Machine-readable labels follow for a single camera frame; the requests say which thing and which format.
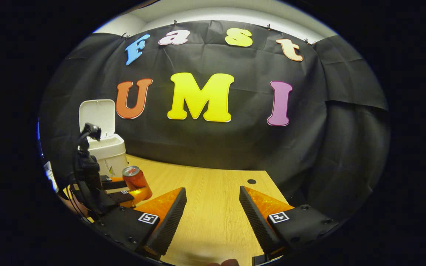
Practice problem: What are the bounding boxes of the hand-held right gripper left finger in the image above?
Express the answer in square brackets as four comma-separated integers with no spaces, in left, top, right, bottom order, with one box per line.
[97,187,187,259]

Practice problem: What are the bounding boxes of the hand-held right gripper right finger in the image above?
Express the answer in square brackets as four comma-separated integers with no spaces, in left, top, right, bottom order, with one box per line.
[239,185,339,261]

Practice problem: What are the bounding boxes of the red pop can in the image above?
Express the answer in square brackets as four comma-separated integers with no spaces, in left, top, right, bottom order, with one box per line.
[122,166,149,192]

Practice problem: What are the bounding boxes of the white desktop garbage bin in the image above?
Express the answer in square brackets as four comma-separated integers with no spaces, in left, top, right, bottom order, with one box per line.
[79,99,128,178]

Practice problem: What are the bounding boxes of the wooden desktop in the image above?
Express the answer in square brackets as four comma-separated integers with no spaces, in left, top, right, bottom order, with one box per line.
[63,154,289,266]

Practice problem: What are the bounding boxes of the white side table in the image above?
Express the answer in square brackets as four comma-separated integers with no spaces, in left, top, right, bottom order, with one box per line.
[44,161,59,194]

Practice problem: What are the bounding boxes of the black backdrop cloth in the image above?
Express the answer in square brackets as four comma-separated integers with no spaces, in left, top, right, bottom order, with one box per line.
[38,20,390,218]

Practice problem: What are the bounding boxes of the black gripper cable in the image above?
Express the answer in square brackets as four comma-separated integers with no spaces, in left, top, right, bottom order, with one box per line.
[67,135,101,224]

